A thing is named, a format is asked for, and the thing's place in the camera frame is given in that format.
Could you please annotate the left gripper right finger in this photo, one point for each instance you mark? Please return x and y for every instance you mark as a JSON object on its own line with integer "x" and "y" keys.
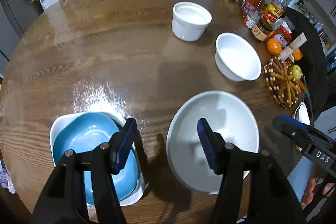
{"x": 213, "y": 147}

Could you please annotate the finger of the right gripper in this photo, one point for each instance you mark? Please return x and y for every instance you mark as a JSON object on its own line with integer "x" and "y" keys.
{"x": 293, "y": 129}

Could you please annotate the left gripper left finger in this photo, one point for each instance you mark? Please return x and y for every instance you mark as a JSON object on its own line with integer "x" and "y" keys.
{"x": 121, "y": 144}

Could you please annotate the large white bowl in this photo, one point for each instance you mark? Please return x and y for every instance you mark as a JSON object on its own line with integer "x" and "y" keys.
{"x": 227, "y": 115}

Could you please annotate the blue oval dish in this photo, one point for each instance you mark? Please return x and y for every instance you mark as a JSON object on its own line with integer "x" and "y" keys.
{"x": 89, "y": 139}

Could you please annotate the patterned square plate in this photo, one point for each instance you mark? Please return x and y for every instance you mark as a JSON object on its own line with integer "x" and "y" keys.
{"x": 131, "y": 160}

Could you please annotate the medium white bowl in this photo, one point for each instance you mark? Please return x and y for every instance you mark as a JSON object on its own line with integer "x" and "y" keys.
{"x": 236, "y": 59}

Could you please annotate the white ramekin cup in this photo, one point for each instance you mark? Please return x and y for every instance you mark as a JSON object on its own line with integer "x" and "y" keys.
{"x": 190, "y": 21}

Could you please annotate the right human hand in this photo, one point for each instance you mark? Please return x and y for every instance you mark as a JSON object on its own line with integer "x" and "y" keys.
{"x": 311, "y": 190}

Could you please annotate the white plate at edge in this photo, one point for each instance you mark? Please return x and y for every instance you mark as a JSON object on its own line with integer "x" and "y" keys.
{"x": 301, "y": 114}

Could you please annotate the wooden beaded trivet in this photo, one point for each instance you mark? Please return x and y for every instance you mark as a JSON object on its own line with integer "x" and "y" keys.
{"x": 281, "y": 84}

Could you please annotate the green apple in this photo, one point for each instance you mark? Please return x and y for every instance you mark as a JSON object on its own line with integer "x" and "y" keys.
{"x": 296, "y": 72}

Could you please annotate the orange fruit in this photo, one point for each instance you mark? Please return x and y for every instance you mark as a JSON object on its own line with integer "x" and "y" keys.
{"x": 297, "y": 55}
{"x": 273, "y": 47}

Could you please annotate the cream tube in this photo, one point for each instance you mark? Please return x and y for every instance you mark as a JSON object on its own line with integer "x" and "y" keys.
{"x": 294, "y": 45}

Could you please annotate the red lid sauce jar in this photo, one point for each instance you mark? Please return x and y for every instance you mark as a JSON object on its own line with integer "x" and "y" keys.
{"x": 282, "y": 35}

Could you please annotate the brown paste jar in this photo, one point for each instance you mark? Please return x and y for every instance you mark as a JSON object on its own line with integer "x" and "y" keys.
{"x": 261, "y": 30}

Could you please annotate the yellow cap vinegar bottle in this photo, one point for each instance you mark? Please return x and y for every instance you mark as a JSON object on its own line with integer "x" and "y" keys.
{"x": 274, "y": 10}

